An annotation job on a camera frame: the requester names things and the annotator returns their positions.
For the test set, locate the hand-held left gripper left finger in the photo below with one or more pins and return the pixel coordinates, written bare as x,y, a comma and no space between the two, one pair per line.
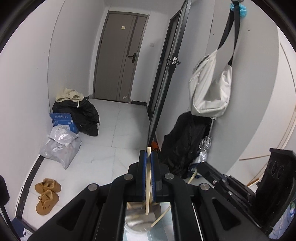
143,176

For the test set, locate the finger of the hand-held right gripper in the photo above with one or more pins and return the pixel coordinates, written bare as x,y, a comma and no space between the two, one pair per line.
211,172

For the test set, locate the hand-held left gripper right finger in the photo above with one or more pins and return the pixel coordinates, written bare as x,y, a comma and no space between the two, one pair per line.
154,176

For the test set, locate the pale bamboo chopstick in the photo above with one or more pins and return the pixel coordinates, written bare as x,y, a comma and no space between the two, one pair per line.
147,206
160,216
192,177

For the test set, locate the white translucent utensil holder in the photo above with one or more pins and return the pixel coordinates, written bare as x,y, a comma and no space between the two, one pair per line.
136,220

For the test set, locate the white shoulder bag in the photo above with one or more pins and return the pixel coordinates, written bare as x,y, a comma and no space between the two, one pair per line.
208,92

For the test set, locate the silver folding umbrella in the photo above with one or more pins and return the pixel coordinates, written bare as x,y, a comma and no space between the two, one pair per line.
205,148

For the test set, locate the small orange object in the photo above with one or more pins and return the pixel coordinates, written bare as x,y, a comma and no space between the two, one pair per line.
155,146

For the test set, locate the black framed glass door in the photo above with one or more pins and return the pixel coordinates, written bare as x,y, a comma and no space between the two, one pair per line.
161,92

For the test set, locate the grey plastic mailing bag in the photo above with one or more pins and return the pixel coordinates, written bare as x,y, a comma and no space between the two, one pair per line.
60,155

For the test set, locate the silver plastic mailing bag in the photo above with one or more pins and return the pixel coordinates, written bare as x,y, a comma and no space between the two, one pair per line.
62,135

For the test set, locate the brown suede shoe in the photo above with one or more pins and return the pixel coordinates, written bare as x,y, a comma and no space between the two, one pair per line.
46,202
48,185

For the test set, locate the blue cardboard box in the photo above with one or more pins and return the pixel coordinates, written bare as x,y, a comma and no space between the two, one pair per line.
62,119

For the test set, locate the cream garment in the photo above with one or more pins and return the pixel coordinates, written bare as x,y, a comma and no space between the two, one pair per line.
67,95

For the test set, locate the grey-brown door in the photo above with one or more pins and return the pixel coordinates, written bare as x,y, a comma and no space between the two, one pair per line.
118,60

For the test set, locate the white plastic bag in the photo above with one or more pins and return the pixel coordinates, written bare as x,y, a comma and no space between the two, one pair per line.
26,235

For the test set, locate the dark blue box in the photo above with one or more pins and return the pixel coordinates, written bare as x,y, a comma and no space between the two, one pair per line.
18,226

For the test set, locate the black fuzzy object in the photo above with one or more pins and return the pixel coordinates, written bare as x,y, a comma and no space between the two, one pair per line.
4,190

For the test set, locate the blue fluffy pendant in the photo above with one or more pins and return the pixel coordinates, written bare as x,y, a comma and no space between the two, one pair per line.
241,8

